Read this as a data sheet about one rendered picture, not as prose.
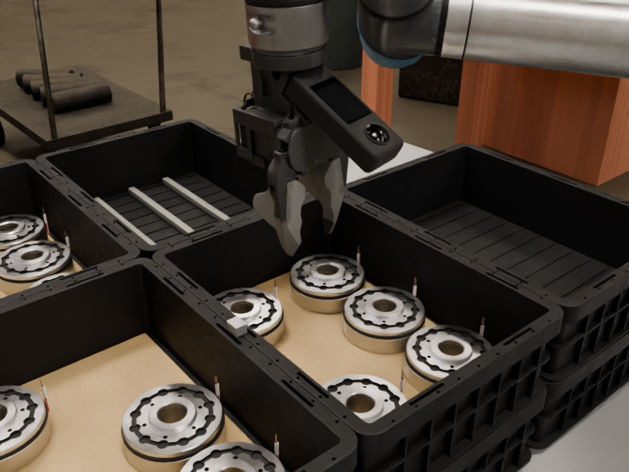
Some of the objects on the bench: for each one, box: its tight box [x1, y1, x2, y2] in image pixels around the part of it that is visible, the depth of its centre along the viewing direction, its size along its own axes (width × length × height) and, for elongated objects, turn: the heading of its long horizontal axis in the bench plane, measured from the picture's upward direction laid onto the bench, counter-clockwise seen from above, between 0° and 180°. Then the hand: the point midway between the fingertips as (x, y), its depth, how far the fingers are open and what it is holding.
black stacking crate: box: [437, 389, 547, 472], centre depth 88 cm, size 40×30×12 cm
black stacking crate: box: [525, 332, 629, 450], centre depth 104 cm, size 40×30×12 cm
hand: (314, 235), depth 73 cm, fingers open, 5 cm apart
